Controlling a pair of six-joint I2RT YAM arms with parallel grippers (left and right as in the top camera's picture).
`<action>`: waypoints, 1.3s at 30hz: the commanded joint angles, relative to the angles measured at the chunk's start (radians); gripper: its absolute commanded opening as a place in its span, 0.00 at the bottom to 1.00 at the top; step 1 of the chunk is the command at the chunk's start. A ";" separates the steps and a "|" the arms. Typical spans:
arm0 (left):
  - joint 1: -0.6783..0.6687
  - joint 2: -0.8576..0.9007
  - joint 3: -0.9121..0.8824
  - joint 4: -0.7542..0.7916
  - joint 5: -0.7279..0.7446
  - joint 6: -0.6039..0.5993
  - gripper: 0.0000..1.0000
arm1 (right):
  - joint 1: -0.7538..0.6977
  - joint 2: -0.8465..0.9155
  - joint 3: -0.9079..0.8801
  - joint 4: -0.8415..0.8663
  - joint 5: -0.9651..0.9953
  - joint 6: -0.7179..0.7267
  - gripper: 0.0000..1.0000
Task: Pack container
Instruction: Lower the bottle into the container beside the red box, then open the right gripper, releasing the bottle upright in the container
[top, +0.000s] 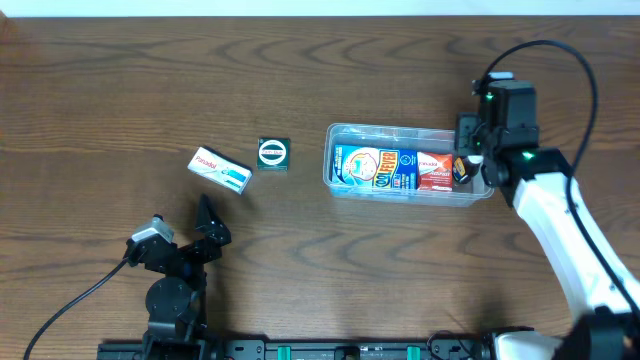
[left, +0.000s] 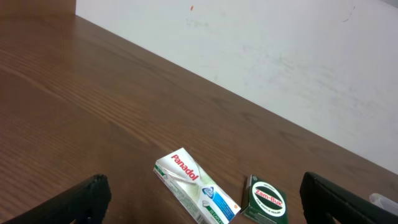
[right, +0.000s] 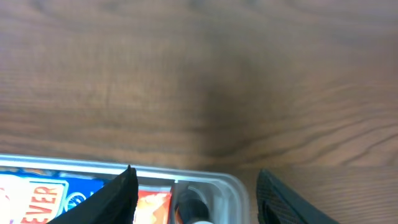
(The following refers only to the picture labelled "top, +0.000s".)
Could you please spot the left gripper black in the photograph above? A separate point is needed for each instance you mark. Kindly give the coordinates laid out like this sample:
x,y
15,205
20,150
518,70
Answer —
x,y
190,251

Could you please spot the dark bottle white cap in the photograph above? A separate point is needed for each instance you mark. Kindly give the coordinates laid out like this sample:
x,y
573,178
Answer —
x,y
465,168

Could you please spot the red Panadol ActiFast box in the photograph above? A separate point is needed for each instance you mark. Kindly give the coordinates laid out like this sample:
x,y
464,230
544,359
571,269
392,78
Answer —
x,y
434,172

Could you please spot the blue Cool Fever box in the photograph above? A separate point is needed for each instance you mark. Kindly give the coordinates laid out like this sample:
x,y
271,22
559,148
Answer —
x,y
373,167

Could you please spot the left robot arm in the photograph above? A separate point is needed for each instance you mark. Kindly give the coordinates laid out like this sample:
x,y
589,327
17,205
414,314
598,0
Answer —
x,y
176,302

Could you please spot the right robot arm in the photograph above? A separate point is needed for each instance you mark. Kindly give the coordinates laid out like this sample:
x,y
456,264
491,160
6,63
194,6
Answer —
x,y
537,182

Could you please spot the clear plastic container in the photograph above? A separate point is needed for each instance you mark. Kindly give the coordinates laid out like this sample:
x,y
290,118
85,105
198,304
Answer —
x,y
419,139

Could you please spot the white Panadol box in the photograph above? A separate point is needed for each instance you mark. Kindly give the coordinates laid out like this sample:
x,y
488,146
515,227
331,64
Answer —
x,y
219,169

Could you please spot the green square box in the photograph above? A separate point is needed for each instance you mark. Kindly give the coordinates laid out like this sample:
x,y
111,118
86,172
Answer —
x,y
273,154

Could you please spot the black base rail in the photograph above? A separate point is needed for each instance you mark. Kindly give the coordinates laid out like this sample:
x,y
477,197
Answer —
x,y
345,350

